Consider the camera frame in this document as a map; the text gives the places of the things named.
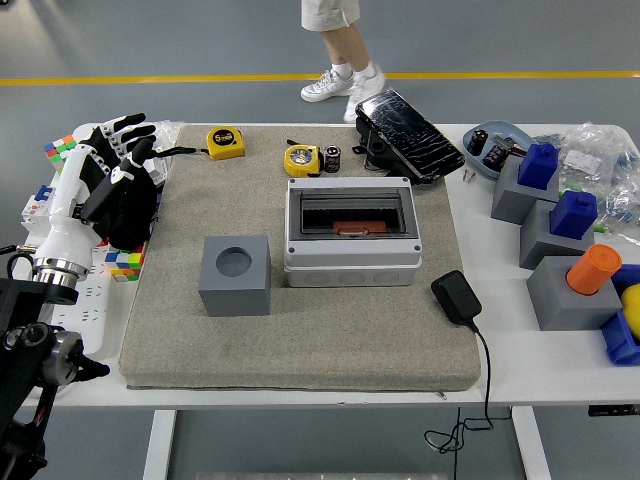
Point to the orange cylinder battery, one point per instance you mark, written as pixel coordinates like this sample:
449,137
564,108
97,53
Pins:
360,228
593,270

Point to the blue-grey tray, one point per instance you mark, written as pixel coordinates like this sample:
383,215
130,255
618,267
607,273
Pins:
500,127

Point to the person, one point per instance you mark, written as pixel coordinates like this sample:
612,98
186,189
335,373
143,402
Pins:
342,45

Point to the grey block with round hole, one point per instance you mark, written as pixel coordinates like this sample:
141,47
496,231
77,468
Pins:
235,295

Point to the yellow round tape measure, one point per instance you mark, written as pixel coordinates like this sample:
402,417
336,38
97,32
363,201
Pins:
301,161

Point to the blue square battery block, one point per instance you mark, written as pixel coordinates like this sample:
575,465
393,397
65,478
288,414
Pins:
573,214
537,166

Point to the black cloth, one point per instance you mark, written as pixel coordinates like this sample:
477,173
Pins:
132,215

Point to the small colourful puzzle cube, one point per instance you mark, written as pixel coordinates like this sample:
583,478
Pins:
125,262

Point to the white power strip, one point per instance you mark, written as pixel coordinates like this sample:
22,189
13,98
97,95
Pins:
95,310

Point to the grey holder block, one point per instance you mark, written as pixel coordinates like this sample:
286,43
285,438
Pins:
510,200
560,305
540,245

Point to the blue plastic bin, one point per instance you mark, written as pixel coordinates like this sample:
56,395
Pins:
620,342

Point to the black table control panel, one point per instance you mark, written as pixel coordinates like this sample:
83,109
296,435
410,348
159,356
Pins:
612,411

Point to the grey electrical box with lid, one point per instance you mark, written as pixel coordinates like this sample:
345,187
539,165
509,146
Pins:
350,270

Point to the yellow square tape measure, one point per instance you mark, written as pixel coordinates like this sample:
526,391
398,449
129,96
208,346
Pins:
226,143

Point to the yellow round object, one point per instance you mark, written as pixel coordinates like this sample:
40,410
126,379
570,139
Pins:
634,310

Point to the small silver part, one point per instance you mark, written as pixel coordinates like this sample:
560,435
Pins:
507,143

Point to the white circuit breaker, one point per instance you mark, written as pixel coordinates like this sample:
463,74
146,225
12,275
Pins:
37,212

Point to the large colourful puzzle cube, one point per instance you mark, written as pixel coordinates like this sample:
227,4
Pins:
57,150

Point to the white table leg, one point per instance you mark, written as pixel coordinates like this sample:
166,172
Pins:
159,445
531,445

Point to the black capacitor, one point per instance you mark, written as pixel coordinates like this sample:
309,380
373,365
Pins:
478,141
494,155
332,160

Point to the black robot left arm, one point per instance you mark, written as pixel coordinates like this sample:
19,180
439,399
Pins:
25,350

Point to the black power adapter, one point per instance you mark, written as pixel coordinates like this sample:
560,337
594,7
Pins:
456,297

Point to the clear bags of parts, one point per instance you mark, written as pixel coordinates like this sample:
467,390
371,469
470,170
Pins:
590,155

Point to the white printed carton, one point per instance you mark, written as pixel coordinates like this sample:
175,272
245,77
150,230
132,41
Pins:
159,172

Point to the grey-brown mat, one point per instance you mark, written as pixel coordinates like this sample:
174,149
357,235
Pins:
325,340

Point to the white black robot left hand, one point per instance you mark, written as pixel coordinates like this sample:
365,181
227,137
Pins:
67,200

